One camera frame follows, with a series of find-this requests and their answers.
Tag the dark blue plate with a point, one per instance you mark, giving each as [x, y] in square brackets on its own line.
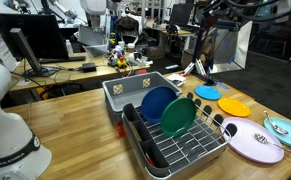
[155, 105]

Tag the green plate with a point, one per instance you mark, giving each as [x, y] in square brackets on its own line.
[178, 118]

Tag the sky blue plate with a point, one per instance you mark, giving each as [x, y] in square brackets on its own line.
[207, 93]

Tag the grey dish rack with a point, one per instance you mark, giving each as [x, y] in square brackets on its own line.
[185, 150]

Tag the yellow plate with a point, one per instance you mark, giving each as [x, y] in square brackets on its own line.
[234, 107]

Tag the pale pink white plate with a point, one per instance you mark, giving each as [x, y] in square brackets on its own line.
[245, 143]

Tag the silver spoon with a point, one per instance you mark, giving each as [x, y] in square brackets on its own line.
[280, 130]

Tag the grey plastic bin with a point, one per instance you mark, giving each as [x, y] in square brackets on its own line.
[131, 96]

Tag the white paper packet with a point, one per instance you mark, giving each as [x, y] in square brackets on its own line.
[175, 79]

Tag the white and black gadget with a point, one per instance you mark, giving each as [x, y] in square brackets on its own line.
[136, 57]

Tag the white flat remote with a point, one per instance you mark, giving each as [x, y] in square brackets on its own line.
[171, 66]

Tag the yellow toy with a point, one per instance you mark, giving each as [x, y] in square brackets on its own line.
[121, 62]

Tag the cardboard box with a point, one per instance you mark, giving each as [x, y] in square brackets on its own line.
[155, 52]

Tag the small red block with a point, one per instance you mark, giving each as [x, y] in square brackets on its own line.
[120, 129]

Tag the white cup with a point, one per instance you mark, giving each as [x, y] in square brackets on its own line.
[121, 44]

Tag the grey mesh office chair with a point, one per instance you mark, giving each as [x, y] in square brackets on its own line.
[129, 37]

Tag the black power brick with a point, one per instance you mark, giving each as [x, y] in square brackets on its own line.
[89, 67]

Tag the dark jacket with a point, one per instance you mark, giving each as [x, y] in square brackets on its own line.
[126, 23]

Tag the wooden background desk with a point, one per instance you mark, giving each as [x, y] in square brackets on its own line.
[185, 32]

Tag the red utensil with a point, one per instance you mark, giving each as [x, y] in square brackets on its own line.
[150, 161]

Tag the grey storage container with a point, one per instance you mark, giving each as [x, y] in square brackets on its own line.
[90, 36]

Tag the blue tape strip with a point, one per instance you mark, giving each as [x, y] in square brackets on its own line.
[222, 85]

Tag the black background monitor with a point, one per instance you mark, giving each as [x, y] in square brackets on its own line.
[183, 13]

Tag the black keyboard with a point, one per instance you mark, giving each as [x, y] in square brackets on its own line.
[61, 60]

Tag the white rounded background machine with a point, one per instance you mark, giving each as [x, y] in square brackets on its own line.
[93, 6]

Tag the white panel board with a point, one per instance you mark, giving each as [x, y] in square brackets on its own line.
[241, 46]

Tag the grey background robot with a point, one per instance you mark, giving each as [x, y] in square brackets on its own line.
[66, 12]

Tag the black computer monitor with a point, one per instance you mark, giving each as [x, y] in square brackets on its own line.
[35, 33]

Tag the metal fork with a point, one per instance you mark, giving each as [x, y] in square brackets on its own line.
[261, 138]

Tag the white printed sign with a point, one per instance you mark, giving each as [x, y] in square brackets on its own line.
[0, 50]

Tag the black camera stand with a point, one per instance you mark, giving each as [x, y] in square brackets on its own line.
[200, 50]

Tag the black stereo camera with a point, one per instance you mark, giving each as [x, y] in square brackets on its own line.
[221, 25]

